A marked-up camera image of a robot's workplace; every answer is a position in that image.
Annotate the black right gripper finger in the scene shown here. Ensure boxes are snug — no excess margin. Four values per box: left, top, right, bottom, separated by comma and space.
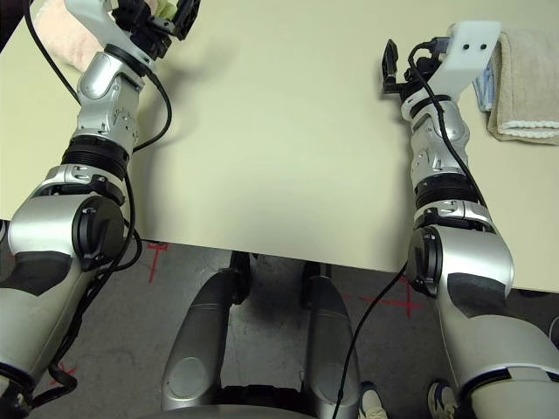
380, 38, 400, 89

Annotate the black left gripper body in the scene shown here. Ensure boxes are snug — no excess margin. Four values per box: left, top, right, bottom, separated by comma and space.
128, 11, 183, 61

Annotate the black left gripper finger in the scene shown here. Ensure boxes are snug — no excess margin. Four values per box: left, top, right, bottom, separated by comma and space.
114, 0, 149, 22
173, 0, 203, 41

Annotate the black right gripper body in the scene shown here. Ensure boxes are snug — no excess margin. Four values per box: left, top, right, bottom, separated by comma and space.
383, 52, 443, 102

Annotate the pink terry towel duck embroidery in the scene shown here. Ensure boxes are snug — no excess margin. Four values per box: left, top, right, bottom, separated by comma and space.
31, 0, 162, 74

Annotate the light blue folded towel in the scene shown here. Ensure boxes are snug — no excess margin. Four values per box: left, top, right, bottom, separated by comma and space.
473, 55, 500, 113

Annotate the beige folded towel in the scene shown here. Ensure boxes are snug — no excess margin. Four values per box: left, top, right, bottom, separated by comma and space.
486, 28, 559, 147

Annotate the grey white sneaker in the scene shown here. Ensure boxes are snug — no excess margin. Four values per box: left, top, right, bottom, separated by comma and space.
359, 381, 389, 419
426, 378, 460, 419

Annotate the grey robot pelvis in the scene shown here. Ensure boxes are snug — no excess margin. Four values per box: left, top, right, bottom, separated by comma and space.
143, 403, 350, 419

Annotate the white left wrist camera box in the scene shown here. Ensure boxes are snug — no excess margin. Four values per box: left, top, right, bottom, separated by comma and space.
64, 0, 163, 67

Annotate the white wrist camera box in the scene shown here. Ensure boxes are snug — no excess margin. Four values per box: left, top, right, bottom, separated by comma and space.
64, 0, 163, 67
400, 19, 502, 122

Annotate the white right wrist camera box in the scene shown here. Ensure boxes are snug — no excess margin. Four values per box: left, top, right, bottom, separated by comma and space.
400, 19, 502, 122

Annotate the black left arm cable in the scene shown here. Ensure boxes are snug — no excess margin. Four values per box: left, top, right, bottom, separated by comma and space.
24, 0, 175, 409

